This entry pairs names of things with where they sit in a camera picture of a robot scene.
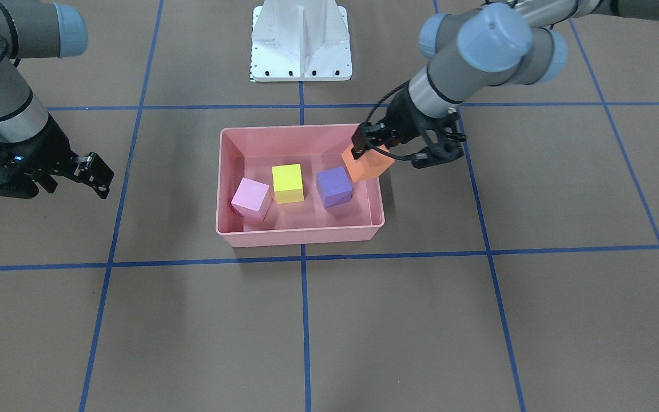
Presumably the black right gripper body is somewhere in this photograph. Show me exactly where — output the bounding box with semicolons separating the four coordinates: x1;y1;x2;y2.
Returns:
0;114;80;184

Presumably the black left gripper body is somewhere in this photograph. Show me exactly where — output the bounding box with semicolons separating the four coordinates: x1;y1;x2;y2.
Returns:
377;89;450;149

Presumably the orange foam block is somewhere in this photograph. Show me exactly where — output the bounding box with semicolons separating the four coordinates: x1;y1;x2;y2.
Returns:
341;145;395;183

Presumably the purple foam block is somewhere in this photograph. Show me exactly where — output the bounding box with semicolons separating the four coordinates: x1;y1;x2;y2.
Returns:
316;167;353;209

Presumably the yellow foam block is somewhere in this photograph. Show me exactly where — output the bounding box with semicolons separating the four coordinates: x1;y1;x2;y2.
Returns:
271;164;304;204

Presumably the pink foam block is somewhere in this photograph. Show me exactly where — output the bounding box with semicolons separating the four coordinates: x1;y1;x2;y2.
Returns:
231;177;272;221

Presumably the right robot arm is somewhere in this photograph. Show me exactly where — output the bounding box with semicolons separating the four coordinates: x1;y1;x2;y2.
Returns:
0;1;114;199

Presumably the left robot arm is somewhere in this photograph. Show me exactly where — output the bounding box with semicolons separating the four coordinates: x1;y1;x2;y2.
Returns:
350;1;659;168

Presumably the pink plastic bin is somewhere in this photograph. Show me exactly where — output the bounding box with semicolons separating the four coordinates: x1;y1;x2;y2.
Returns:
215;124;386;248

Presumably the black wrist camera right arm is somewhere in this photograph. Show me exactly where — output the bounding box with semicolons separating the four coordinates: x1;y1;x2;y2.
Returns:
0;139;39;199

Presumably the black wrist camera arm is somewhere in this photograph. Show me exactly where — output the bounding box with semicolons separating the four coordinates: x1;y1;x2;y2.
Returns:
0;139;39;199
411;110;467;169

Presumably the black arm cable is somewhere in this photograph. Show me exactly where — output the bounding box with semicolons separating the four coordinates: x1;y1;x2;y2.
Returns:
364;80;413;129

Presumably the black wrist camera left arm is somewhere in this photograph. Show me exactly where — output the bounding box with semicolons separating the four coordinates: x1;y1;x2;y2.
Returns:
411;110;467;169

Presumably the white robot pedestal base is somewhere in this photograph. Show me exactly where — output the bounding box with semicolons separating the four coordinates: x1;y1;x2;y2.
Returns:
249;1;353;82

